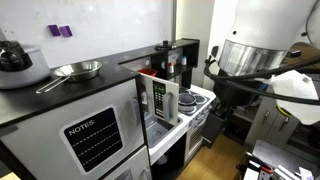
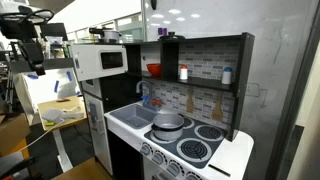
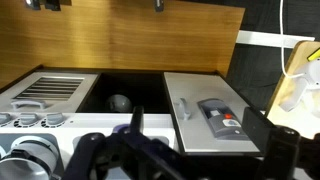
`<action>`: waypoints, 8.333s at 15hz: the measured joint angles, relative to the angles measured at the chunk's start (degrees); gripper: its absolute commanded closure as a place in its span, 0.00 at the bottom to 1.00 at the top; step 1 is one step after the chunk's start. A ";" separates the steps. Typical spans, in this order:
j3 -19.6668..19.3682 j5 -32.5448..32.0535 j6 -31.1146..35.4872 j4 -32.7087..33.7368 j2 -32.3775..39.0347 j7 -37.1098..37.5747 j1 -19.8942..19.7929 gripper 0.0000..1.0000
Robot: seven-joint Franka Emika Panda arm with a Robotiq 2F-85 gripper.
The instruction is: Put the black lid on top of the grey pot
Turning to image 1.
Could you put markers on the black pot lid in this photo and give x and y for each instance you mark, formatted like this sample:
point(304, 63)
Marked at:
point(165, 45)

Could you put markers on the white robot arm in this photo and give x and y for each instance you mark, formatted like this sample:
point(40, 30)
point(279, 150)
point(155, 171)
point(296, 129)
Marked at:
point(265, 30)

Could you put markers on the large grey cooking pot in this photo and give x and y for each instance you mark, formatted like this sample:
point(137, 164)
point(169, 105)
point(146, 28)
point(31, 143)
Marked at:
point(21, 65)

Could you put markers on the white toy microwave door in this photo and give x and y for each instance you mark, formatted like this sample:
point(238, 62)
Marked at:
point(161, 98)

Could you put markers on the red bowl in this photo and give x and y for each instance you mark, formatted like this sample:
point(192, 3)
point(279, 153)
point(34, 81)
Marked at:
point(151, 72)

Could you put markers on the white shaker red cap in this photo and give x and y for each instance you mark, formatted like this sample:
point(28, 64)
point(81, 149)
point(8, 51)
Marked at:
point(170, 68)

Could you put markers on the toy kitchen playset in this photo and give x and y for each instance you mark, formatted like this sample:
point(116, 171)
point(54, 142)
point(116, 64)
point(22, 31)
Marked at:
point(96, 129)

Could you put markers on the white shaker blue cap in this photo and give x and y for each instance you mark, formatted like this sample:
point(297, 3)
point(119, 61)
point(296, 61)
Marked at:
point(183, 60)

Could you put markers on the silver metal frying pan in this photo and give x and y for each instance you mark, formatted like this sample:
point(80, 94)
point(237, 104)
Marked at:
point(73, 73)

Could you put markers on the grey metal cabinet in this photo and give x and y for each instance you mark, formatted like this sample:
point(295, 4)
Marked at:
point(270, 125)

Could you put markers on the left purple magnet block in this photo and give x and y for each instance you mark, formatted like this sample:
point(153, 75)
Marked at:
point(54, 30)

